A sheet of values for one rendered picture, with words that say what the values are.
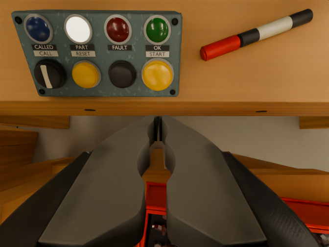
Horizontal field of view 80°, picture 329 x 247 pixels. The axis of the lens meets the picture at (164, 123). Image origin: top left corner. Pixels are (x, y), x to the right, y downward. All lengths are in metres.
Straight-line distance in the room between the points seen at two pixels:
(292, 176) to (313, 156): 1.03
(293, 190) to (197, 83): 0.25
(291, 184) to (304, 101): 0.16
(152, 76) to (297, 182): 0.30
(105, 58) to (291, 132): 1.23
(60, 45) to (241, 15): 0.20
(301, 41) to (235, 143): 0.95
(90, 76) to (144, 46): 0.06
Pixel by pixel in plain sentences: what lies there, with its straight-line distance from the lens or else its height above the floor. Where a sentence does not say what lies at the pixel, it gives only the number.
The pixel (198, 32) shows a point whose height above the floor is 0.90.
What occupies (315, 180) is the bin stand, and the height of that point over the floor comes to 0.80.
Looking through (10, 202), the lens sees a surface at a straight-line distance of 0.43.
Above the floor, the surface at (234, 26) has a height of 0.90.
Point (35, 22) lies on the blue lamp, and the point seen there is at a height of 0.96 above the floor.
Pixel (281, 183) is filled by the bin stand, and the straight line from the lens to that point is 0.38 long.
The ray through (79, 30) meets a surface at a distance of 0.21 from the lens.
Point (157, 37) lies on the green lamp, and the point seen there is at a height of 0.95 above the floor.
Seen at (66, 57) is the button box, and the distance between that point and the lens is 0.22.
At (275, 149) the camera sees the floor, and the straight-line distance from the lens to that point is 1.30.
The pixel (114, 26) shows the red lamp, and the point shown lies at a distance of 0.20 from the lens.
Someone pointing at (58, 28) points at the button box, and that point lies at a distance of 0.22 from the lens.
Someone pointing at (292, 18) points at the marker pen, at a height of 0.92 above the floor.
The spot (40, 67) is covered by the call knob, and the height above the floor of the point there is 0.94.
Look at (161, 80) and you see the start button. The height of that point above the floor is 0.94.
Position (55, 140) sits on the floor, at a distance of 1.27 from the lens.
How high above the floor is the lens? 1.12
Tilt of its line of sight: 86 degrees down
